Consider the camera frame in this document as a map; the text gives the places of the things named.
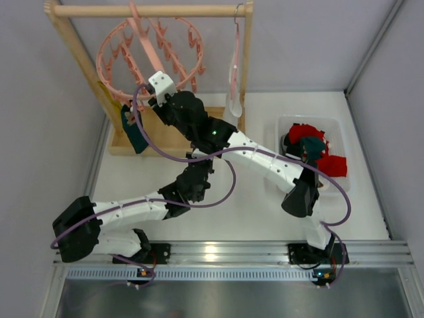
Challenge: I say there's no dark green sock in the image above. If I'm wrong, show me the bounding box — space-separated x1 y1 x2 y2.
300 137 326 162
120 104 148 154

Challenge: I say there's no pink round clip hanger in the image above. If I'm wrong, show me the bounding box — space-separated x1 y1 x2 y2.
95 2 205 105

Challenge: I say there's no red sock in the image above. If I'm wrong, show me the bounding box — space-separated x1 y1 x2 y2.
317 155 347 178
288 124 329 155

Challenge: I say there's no yellow sock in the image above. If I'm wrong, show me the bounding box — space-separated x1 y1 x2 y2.
97 81 122 116

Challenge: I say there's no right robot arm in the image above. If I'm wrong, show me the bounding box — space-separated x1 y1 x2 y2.
148 91 335 261

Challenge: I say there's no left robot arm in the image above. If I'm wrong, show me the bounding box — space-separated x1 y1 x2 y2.
52 159 214 263

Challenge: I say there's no white cloth on hanger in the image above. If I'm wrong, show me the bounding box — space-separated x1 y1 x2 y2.
223 57 243 127

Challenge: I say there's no pink metal-hook hanger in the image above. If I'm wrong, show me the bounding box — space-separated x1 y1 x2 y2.
230 3 242 99

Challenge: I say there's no wooden clothes rack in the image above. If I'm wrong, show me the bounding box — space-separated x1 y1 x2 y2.
44 1 254 156

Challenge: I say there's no black white striped sock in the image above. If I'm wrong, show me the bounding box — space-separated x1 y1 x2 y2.
280 133 306 162

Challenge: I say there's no white plastic basket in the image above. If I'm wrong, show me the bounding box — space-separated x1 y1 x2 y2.
274 115 350 197

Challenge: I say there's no aluminium mounting rail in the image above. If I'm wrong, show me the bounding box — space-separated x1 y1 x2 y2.
54 240 415 266

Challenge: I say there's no white slotted cable duct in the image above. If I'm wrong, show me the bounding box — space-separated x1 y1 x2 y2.
66 266 334 282

